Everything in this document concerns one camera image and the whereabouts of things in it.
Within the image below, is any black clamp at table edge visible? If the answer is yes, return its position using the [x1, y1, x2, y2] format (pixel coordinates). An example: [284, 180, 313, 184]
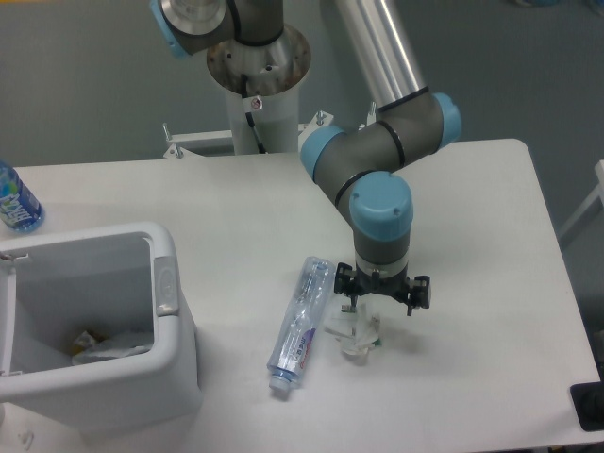
[570, 381, 603, 432]

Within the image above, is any white paper wrapper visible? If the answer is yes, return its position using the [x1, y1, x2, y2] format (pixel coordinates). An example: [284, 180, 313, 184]
[324, 303, 382, 365]

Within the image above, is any blue labelled water bottle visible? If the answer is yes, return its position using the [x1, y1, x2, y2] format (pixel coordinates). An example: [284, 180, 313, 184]
[1, 161, 44, 233]

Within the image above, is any clear plastic bottle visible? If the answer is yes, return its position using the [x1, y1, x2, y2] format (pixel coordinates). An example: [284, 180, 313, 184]
[267, 257, 335, 394]

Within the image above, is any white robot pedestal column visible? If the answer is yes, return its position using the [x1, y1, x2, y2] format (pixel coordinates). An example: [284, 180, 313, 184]
[207, 25, 311, 155]

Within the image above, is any trash inside the can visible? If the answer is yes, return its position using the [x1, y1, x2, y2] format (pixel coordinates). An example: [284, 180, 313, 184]
[72, 331, 154, 365]

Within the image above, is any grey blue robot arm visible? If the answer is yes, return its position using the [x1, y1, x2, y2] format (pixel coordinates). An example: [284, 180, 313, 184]
[150, 1, 461, 310]

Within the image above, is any white pedestal base frame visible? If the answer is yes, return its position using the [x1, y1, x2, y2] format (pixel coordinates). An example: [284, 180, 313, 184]
[161, 101, 378, 159]

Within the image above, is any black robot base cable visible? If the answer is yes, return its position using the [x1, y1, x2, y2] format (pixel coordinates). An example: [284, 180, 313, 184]
[241, 73, 267, 155]

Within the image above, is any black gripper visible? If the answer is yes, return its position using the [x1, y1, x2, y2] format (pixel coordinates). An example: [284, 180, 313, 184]
[334, 262, 431, 317]

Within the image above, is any white frame at right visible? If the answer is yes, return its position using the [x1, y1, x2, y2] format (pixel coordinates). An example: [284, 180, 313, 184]
[558, 159, 603, 249]

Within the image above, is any white plastic trash can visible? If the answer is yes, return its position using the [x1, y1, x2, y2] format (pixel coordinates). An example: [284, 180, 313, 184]
[1, 222, 202, 430]

